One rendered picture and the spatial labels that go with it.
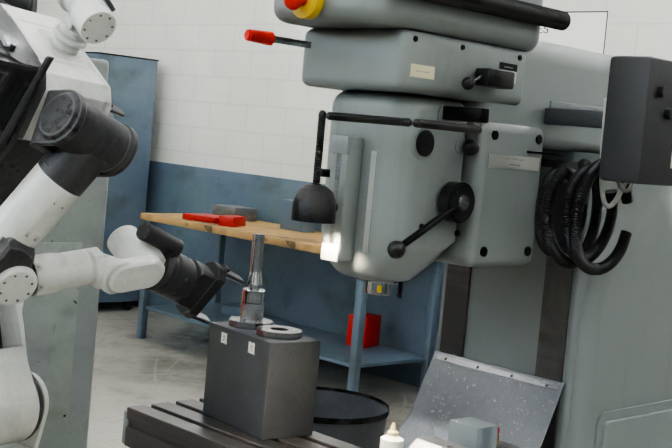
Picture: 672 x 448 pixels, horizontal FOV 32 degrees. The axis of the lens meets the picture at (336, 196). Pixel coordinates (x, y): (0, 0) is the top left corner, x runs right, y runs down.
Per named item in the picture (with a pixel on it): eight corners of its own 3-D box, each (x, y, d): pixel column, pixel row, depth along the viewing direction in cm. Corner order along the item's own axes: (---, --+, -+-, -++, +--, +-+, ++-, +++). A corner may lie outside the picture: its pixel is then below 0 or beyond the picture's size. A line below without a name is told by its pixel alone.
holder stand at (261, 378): (261, 440, 223) (270, 335, 222) (201, 412, 240) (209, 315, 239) (312, 435, 230) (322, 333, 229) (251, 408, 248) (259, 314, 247)
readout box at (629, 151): (644, 184, 193) (657, 56, 192) (596, 179, 200) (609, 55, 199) (703, 188, 208) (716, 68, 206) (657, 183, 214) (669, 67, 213)
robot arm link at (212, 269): (195, 328, 232) (154, 311, 223) (173, 299, 238) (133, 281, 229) (236, 280, 230) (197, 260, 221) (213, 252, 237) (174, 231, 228)
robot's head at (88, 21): (68, 50, 204) (92, 8, 201) (45, 17, 210) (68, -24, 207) (98, 57, 209) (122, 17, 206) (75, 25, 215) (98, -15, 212)
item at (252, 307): (248, 317, 241) (251, 291, 241) (267, 320, 239) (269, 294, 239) (235, 319, 237) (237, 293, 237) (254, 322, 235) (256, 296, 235)
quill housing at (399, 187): (388, 287, 193) (406, 92, 192) (302, 269, 208) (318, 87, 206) (461, 284, 207) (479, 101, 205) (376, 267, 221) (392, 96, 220)
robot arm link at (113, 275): (163, 287, 219) (95, 299, 211) (142, 259, 225) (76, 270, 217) (168, 258, 215) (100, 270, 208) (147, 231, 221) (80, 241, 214)
